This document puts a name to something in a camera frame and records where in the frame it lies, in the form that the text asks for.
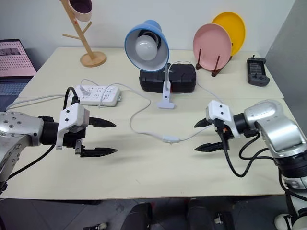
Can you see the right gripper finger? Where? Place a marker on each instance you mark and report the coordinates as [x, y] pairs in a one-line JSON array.
[[204, 123], [211, 147]]

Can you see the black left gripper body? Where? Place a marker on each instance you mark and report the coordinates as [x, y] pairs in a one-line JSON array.
[[72, 139]]

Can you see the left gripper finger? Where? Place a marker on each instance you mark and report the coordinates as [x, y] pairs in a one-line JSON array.
[[98, 152], [102, 123]]

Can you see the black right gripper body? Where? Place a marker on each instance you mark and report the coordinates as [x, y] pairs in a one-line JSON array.
[[226, 133]]

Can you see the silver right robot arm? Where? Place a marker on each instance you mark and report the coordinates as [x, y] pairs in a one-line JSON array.
[[278, 129]]

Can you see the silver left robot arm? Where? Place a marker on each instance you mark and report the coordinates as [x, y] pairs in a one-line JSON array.
[[21, 127]]

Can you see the blue clip desk lamp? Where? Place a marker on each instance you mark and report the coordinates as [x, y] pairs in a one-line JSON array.
[[163, 48]]

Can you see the white power strip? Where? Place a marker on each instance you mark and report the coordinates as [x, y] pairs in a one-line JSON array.
[[109, 95]]

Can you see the black plastic case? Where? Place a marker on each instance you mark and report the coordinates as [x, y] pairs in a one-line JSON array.
[[184, 76]]

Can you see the dark wooden plate rack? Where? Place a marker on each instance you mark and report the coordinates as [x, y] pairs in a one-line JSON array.
[[216, 69]]

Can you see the wooden mug tree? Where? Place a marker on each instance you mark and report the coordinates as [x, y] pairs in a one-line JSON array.
[[92, 58]]

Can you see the dark rounded shape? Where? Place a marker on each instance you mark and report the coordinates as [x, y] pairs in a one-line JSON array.
[[200, 213], [138, 215]]

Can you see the black handheld remote controller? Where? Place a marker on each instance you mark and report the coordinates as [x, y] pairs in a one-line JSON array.
[[257, 70]]

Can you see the pink plate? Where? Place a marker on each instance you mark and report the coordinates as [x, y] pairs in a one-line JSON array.
[[211, 45]]

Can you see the white light bulb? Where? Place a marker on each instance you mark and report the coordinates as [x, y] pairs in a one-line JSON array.
[[145, 47]]

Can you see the yellow plate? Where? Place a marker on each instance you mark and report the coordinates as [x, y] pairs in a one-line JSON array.
[[236, 31]]

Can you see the laptop with pink screen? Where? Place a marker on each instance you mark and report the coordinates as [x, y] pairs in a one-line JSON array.
[[14, 57]]

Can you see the pink cup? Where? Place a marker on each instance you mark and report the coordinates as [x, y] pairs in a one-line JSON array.
[[82, 10]]

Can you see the white robot body shell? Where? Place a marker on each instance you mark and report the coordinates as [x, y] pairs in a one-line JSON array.
[[301, 221]]

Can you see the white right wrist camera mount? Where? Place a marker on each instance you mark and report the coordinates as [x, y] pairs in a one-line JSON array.
[[218, 109]]

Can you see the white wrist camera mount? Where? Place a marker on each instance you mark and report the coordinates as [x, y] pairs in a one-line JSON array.
[[218, 109], [72, 115]]

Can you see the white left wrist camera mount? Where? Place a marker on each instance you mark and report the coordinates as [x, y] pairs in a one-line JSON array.
[[72, 115]]

